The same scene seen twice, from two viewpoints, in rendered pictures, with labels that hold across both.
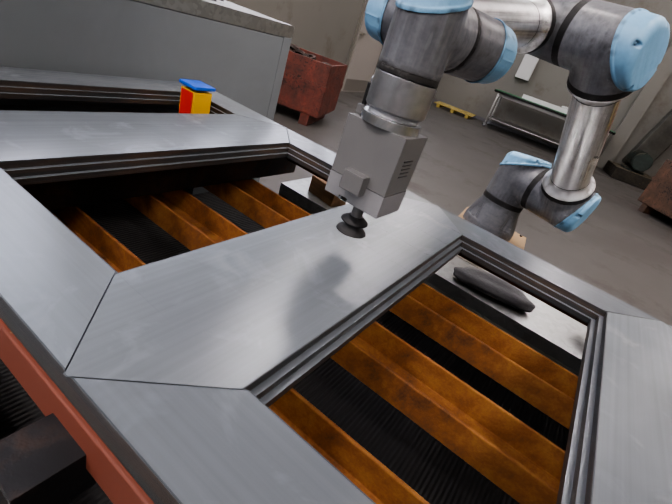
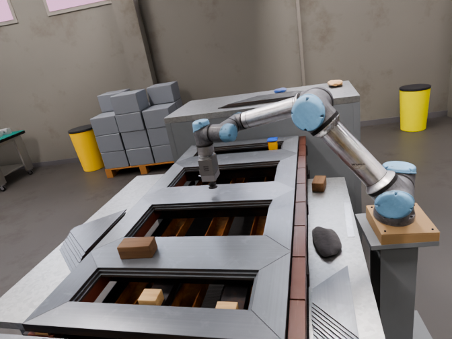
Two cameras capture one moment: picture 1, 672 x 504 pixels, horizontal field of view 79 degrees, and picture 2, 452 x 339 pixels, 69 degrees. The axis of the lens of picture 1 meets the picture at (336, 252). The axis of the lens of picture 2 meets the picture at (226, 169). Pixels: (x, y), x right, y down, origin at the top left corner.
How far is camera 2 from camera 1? 149 cm
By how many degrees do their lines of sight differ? 72
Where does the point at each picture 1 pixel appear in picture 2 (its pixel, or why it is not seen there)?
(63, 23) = not seen: hidden behind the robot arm
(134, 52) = (269, 128)
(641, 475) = (169, 243)
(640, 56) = (295, 117)
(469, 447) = not seen: hidden behind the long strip
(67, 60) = (247, 136)
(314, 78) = not seen: outside the picture
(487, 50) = (212, 135)
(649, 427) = (190, 244)
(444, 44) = (197, 138)
